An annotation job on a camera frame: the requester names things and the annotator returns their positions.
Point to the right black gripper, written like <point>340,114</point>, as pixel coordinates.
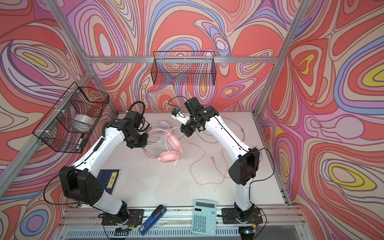
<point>184,129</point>

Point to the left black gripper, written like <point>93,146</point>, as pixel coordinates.
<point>144,143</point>

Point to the pink cat-ear headphones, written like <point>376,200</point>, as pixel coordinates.
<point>173,147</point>

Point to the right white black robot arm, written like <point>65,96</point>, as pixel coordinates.
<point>245,159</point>

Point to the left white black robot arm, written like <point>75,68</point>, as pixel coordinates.
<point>79,181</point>

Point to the white headphones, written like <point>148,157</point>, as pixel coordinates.
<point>160,127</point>

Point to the dark blue booklet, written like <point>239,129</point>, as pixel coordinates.
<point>109,178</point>

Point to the grey tape roll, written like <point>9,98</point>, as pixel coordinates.
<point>82,123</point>

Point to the blue black stapler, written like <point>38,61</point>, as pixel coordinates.
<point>152,219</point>

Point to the teal calculator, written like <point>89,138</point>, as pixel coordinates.
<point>204,220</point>

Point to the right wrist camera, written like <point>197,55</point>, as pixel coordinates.
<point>179,116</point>

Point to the rear black wire basket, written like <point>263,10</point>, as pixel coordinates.
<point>184,68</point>

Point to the black wire basket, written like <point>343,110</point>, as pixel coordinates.
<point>69,124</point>
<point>184,68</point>

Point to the left black wire basket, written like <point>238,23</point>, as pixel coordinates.
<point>69,124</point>

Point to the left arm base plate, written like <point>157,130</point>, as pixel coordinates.
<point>134,217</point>

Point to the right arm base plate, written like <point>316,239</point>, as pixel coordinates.
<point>237,216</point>

